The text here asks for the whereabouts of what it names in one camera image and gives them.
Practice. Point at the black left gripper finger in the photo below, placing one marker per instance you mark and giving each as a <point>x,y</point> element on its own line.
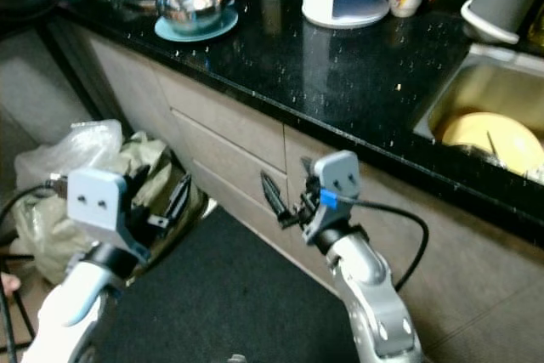
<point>181,200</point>

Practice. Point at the beige kitchen cabinet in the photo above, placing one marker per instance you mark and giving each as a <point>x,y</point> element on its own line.
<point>229,142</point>

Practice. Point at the teal plate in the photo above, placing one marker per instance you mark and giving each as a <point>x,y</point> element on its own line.
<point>221,30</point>

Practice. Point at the olive green bag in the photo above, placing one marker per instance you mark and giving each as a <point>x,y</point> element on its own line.
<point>51,235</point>

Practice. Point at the person's bare foot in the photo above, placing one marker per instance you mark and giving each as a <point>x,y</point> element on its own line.
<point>5,284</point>

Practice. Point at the stainless steel sink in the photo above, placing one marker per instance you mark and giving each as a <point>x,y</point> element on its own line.
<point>484,87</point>

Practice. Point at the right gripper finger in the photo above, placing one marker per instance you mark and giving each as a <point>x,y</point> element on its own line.
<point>309,172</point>
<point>274,195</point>

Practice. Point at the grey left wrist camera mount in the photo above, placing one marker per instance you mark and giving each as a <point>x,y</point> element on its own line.
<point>98,201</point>

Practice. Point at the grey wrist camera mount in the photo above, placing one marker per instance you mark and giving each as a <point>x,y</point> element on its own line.
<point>340,178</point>
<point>98,201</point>

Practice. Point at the stainless steel mixing bowl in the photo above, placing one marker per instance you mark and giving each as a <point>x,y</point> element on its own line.
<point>191,6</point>

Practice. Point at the yellow plate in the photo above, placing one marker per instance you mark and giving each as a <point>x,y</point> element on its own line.
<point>506,138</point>

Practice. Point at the dark floor mat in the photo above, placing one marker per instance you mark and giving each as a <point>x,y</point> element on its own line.
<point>221,295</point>

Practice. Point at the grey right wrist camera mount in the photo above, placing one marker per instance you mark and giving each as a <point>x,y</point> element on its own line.
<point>340,178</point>

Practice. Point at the clear white plastic bag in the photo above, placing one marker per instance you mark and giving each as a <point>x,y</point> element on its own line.
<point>68,149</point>

